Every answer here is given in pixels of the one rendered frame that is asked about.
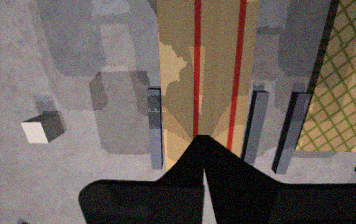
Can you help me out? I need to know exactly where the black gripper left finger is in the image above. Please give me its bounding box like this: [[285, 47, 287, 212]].
[[78, 135, 205, 224]]

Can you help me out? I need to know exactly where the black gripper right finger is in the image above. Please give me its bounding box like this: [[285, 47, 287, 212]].
[[203, 135, 356, 224]]

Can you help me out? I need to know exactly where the tan strip with green crosshatch pattern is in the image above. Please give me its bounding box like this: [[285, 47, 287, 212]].
[[294, 0, 356, 153]]

